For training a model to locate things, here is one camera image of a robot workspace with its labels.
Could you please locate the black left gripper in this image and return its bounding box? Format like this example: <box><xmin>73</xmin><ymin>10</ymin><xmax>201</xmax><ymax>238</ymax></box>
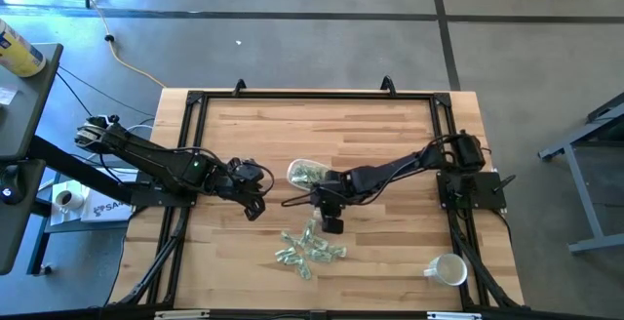
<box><xmin>214</xmin><ymin>173</ymin><xmax>268</xmax><ymax>222</ymax></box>

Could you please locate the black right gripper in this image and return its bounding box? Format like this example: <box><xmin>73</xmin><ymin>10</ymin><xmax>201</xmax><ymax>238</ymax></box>
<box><xmin>310</xmin><ymin>170</ymin><xmax>355</xmax><ymax>236</ymax></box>

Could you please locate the clear plastic container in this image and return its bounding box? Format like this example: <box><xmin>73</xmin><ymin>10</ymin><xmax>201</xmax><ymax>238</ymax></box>
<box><xmin>286</xmin><ymin>158</ymin><xmax>330</xmax><ymax>191</ymax></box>

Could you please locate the white patterned mug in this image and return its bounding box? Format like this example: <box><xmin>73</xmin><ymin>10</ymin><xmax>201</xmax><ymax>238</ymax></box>
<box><xmin>422</xmin><ymin>253</ymin><xmax>469</xmax><ymax>288</ymax></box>

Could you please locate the white printed paper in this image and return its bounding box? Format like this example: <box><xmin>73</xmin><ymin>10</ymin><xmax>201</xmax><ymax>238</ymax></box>
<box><xmin>80</xmin><ymin>190</ymin><xmax>136</xmax><ymax>223</ymax></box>

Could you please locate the white coffee cup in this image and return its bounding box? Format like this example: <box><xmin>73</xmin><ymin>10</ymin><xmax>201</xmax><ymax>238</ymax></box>
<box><xmin>52</xmin><ymin>188</ymin><xmax>86</xmax><ymax>215</ymax></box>

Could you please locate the black computer mouse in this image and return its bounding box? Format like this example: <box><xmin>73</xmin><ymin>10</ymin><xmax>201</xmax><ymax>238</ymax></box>
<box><xmin>0</xmin><ymin>163</ymin><xmax>26</xmax><ymax>207</ymax></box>

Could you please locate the dark grey side desk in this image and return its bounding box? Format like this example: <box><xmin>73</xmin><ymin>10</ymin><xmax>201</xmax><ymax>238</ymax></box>
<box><xmin>0</xmin><ymin>41</ymin><xmax>136</xmax><ymax>277</ymax></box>

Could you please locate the yellow wipes canister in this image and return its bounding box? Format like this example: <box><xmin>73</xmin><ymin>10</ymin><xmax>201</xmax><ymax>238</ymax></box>
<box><xmin>0</xmin><ymin>17</ymin><xmax>47</xmax><ymax>78</ymax></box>

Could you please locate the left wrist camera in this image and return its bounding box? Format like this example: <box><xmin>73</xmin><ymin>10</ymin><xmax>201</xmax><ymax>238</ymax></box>
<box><xmin>227</xmin><ymin>157</ymin><xmax>267</xmax><ymax>184</ymax></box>

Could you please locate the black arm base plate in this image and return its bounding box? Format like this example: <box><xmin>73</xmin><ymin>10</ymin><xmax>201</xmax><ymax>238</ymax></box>
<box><xmin>130</xmin><ymin>182</ymin><xmax>197</xmax><ymax>209</ymax></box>
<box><xmin>436</xmin><ymin>170</ymin><xmax>508</xmax><ymax>212</ymax></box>

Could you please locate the black aluminium table frame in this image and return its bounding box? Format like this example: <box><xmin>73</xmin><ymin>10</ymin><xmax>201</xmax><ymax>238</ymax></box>
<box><xmin>104</xmin><ymin>88</ymin><xmax>526</xmax><ymax>320</ymax></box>

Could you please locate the white metal bracket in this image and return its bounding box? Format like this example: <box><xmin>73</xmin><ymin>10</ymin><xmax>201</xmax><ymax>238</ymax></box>
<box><xmin>154</xmin><ymin>309</ymin><xmax>211</xmax><ymax>320</ymax></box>
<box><xmin>427</xmin><ymin>310</ymin><xmax>484</xmax><ymax>320</ymax></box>

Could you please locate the thin black floor cable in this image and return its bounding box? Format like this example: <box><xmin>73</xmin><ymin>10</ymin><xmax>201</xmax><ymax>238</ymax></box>
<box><xmin>54</xmin><ymin>64</ymin><xmax>157</xmax><ymax>119</ymax></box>

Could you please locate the yellow floor cable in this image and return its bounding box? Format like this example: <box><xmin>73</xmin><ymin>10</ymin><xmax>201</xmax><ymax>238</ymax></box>
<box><xmin>62</xmin><ymin>0</ymin><xmax>168</xmax><ymax>90</ymax></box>

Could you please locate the grey metal table frame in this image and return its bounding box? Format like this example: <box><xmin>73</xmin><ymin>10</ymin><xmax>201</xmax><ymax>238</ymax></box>
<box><xmin>537</xmin><ymin>90</ymin><xmax>624</xmax><ymax>256</ymax></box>

